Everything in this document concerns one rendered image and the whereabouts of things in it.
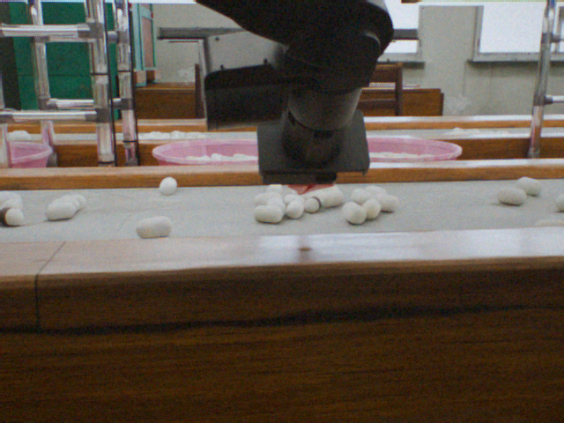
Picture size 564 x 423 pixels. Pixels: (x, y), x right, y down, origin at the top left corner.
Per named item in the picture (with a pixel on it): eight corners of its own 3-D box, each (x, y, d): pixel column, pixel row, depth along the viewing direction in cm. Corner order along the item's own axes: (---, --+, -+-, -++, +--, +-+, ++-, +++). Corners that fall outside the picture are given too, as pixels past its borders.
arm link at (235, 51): (389, 32, 36) (356, -55, 41) (204, 45, 35) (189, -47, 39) (354, 150, 47) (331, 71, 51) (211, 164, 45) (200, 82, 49)
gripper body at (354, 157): (255, 121, 56) (258, 70, 49) (359, 120, 57) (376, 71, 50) (257, 180, 53) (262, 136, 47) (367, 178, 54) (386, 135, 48)
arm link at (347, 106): (378, 83, 43) (361, 22, 45) (285, 91, 42) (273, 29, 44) (359, 135, 49) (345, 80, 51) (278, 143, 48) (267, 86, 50)
